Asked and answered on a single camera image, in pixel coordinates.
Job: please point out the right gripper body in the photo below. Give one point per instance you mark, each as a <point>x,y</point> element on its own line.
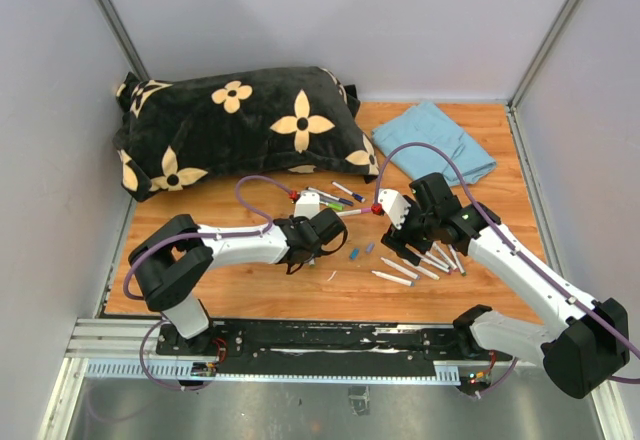
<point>416,231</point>

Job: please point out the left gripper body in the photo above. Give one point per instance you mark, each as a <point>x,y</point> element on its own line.
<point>297,221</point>

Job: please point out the bright blue pen cap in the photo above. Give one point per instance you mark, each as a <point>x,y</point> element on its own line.
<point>354,253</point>

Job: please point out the magenta cap marker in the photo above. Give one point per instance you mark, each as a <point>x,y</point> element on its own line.
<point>354,212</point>

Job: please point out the purple cap marker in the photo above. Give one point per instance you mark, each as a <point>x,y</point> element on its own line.
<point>441,267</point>

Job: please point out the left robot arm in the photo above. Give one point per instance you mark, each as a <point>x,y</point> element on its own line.
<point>171,262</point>

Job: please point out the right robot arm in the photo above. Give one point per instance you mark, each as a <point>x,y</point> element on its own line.
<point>580,342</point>

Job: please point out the navy cap marker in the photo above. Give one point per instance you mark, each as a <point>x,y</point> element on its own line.
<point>331,197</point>

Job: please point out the light blue folded cloth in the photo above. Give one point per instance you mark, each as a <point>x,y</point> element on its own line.
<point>454,153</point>

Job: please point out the black floral pillow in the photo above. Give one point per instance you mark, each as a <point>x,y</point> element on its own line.
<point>176,134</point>

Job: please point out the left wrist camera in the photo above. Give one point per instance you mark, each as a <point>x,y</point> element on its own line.
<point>307,205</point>

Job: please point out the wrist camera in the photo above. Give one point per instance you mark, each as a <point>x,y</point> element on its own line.
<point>307,205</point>
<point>395,206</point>

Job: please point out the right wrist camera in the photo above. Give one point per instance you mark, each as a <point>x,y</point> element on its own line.
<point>395,206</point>

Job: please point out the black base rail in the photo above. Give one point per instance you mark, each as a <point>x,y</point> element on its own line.
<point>322,348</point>

